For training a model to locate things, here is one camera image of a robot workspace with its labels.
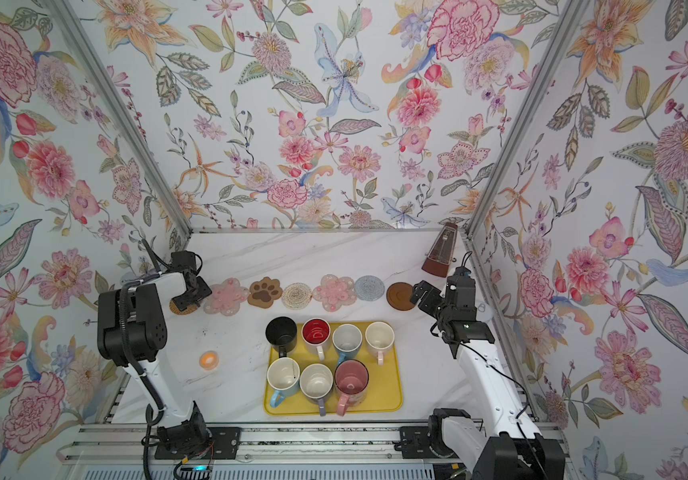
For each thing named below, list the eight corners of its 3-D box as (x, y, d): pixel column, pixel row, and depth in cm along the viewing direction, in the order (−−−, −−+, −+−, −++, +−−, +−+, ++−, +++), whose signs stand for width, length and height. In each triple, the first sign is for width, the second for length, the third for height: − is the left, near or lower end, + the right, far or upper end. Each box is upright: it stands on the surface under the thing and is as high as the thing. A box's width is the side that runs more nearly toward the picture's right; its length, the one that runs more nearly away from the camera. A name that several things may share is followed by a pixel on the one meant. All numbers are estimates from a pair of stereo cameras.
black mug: (265, 343, 92) (258, 328, 85) (287, 325, 96) (282, 309, 89) (283, 363, 88) (278, 349, 81) (305, 344, 92) (302, 329, 85)
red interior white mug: (302, 363, 89) (299, 352, 82) (305, 330, 95) (302, 317, 89) (329, 363, 89) (328, 352, 82) (330, 330, 95) (329, 317, 89)
